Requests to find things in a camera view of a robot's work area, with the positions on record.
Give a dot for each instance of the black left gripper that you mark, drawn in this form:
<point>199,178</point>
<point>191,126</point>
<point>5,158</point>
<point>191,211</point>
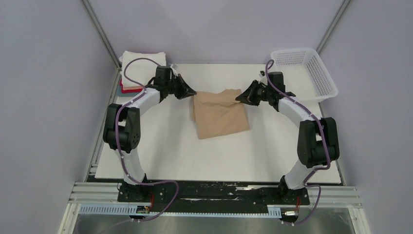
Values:
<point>185,90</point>

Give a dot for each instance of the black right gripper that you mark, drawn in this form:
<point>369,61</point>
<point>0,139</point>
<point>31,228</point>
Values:
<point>248,97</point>

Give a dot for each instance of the beige t shirt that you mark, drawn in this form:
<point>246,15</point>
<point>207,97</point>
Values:
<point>218,114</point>

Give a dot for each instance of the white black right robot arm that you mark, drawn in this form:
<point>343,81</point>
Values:
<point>317,145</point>

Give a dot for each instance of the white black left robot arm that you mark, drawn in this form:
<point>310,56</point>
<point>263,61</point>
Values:
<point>122,129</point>

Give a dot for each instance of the peach folded t shirt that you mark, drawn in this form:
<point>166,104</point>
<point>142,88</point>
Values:
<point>131,89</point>

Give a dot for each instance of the white plastic laundry basket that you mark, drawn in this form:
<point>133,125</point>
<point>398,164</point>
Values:
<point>304,74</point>

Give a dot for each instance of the red folded t shirt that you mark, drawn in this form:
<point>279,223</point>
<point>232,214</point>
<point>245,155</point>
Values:
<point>121,84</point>

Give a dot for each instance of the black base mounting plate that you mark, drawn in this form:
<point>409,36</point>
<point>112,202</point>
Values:
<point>216,197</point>

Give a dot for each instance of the left corner metal post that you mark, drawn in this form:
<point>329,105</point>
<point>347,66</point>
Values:
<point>100,31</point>

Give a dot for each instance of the corner metal post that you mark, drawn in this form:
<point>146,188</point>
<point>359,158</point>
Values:
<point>333,24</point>
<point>100,31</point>

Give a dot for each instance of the right corner metal post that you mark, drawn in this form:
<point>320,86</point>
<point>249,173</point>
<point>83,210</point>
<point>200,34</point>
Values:
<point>333,24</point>

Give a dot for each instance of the aluminium frame rail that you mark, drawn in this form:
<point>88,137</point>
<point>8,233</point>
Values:
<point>102,199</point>

